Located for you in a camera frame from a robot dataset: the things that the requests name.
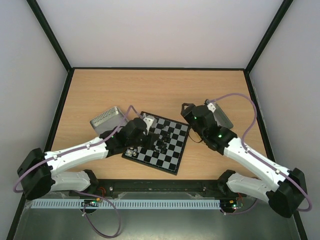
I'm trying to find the black chess pieces pile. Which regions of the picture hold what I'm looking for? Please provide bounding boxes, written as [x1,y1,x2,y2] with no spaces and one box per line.
[151,117,174,158]

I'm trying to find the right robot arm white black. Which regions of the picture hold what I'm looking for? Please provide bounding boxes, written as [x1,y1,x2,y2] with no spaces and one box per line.
[180,103,307,218]

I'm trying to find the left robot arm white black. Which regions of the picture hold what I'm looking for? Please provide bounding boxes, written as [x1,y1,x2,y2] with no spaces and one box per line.
[17,115,159,200]

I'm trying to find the white chess piece row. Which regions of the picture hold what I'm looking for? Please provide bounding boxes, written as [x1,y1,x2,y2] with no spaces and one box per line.
[125,111,150,158]

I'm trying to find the black silver chess board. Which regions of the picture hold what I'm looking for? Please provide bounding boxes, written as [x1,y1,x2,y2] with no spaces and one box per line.
[122,111,191,175]

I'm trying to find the gold tin box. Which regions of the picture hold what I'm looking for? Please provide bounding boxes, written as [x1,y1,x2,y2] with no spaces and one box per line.
[189,117,207,145]

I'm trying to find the silver tin lid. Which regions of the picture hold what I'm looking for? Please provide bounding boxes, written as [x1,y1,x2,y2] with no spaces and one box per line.
[89,106,129,136]

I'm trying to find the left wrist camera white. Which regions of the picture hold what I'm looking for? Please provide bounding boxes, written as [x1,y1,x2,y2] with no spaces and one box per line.
[142,113,158,135]

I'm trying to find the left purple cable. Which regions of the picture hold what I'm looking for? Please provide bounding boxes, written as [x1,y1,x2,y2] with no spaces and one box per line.
[13,104,143,193]

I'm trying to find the black aluminium frame rail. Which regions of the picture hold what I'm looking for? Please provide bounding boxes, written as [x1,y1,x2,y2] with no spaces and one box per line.
[67,177,251,198]

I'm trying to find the light blue cable duct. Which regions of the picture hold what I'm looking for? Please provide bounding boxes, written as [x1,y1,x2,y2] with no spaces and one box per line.
[29,198,221,210]

